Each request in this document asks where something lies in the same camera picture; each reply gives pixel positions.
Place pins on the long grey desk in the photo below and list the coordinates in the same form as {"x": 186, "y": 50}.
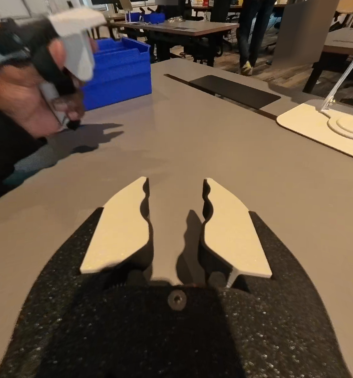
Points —
{"x": 342, "y": 44}

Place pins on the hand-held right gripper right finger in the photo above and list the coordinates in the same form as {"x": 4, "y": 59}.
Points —
{"x": 235, "y": 239}

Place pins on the grey desk wooden edge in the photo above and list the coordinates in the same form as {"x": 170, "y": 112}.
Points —
{"x": 179, "y": 28}

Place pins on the beige chair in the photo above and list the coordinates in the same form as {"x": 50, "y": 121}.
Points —
{"x": 125, "y": 6}

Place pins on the small blue storage bins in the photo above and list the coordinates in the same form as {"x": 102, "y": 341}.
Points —
{"x": 146, "y": 17}

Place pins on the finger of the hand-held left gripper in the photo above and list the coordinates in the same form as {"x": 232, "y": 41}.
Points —
{"x": 76, "y": 20}

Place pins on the black desk panel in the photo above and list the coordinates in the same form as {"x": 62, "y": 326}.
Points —
{"x": 235, "y": 91}

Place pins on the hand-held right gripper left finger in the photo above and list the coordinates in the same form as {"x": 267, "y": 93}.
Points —
{"x": 117, "y": 233}

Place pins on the person's left hand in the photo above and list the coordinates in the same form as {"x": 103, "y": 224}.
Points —
{"x": 13, "y": 94}

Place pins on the blue plastic bin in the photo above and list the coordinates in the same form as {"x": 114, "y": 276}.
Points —
{"x": 120, "y": 73}

